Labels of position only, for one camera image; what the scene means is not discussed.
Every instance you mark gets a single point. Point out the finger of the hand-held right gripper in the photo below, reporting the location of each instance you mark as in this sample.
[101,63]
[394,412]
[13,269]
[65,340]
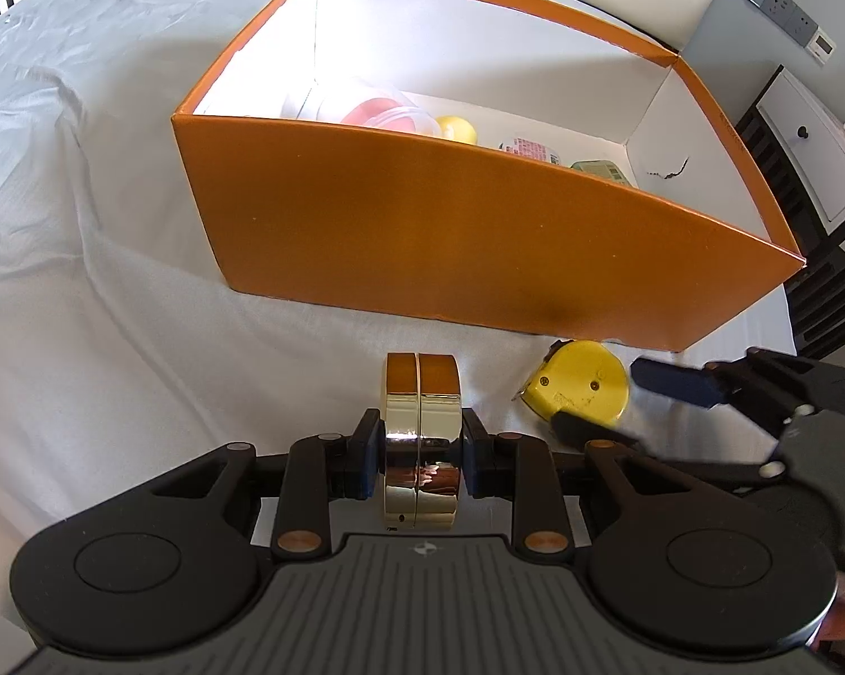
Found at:
[591,429]
[672,380]

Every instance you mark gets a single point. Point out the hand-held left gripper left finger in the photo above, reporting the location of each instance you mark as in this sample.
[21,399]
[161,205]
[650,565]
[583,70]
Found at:
[370,460]

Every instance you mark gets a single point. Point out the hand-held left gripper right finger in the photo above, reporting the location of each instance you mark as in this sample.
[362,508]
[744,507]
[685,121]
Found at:
[470,464]

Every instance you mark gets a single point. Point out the yellow tape measure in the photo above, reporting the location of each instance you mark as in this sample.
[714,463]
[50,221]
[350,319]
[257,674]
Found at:
[584,376]

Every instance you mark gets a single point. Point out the round gold case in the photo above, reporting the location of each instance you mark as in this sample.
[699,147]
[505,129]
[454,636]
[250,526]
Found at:
[422,408]

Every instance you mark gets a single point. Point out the orange cardboard box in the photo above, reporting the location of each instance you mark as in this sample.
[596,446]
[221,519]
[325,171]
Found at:
[429,225]

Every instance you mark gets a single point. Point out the yellow capped bottle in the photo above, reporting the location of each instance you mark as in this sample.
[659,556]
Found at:
[454,129]

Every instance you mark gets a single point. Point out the green packet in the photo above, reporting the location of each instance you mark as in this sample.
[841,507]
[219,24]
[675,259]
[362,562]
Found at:
[602,171]

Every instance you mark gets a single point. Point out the printed white packet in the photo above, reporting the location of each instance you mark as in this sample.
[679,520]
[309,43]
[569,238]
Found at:
[531,150]

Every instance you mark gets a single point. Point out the clear container with pink lid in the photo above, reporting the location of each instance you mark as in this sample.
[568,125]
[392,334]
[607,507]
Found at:
[377,112]

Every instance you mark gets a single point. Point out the white wall thermostat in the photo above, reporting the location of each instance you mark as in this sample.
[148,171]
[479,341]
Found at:
[822,46]

